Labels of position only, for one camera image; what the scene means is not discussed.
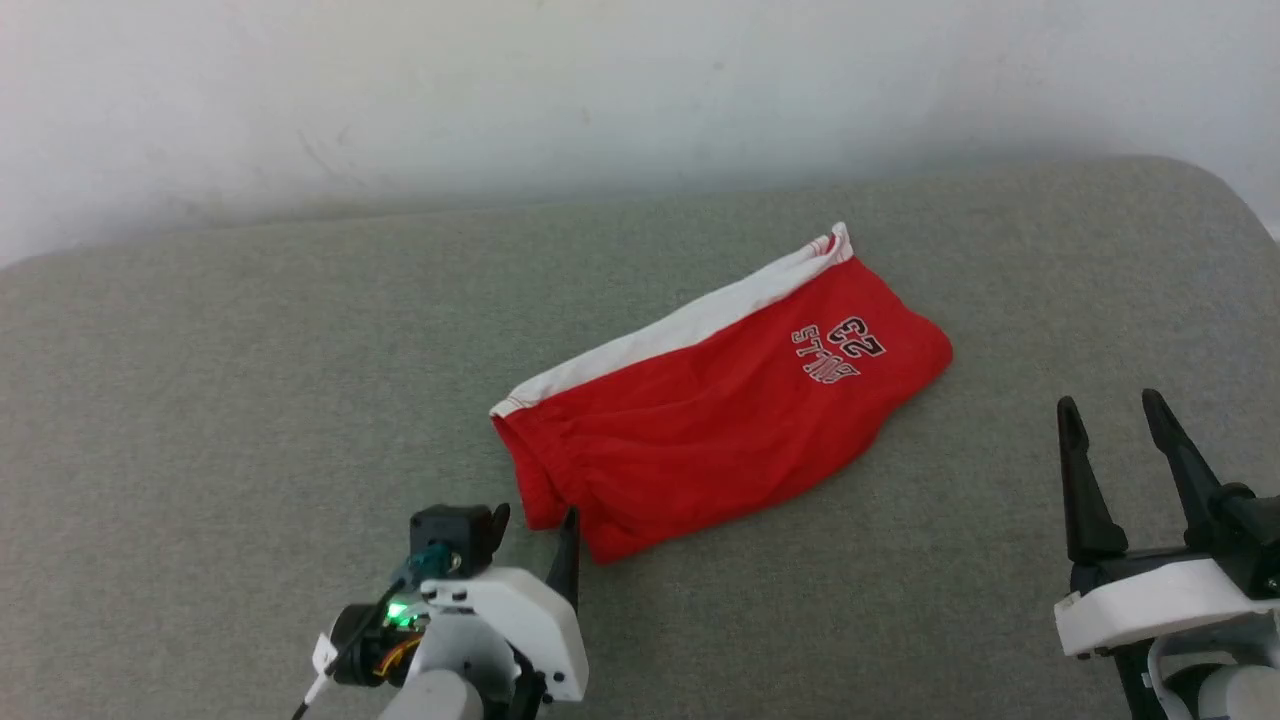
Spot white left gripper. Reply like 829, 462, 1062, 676
405, 502, 590, 720

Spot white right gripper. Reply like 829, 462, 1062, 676
1054, 388, 1280, 720

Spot red shorts with white waistband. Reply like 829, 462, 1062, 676
489, 221, 955, 567

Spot grey fabric sofa seat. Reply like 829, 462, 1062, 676
0, 154, 1280, 720

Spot black cable with teal plug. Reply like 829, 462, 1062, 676
290, 545, 456, 720

